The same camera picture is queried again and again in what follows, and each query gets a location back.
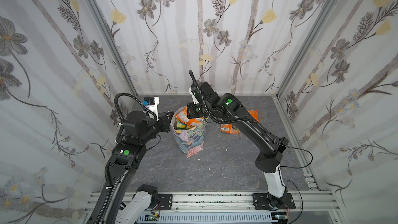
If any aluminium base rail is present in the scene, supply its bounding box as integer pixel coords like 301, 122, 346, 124
83, 174, 346, 224

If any small orange snack packet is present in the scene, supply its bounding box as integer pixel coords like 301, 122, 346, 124
248, 110, 260, 122

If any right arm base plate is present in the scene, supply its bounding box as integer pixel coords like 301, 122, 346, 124
252, 192, 296, 212

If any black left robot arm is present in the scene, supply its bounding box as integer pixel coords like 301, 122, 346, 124
87, 92, 174, 224

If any green Fox's candy bag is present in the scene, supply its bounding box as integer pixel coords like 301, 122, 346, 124
176, 121, 188, 130

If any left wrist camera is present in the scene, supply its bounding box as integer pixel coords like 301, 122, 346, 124
142, 96, 160, 121

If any floral white paper bag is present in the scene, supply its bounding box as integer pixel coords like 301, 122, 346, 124
171, 106, 207, 158

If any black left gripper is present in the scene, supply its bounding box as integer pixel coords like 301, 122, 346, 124
137, 109, 175, 146

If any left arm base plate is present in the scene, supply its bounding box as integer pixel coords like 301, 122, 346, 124
157, 194, 173, 211

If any orange mango candy bag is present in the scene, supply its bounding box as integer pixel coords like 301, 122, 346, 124
220, 124, 240, 135
176, 112, 205, 127

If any white vented cable duct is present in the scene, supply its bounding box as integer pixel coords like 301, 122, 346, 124
136, 212, 278, 224

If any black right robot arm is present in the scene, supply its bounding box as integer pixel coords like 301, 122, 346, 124
187, 70, 293, 211

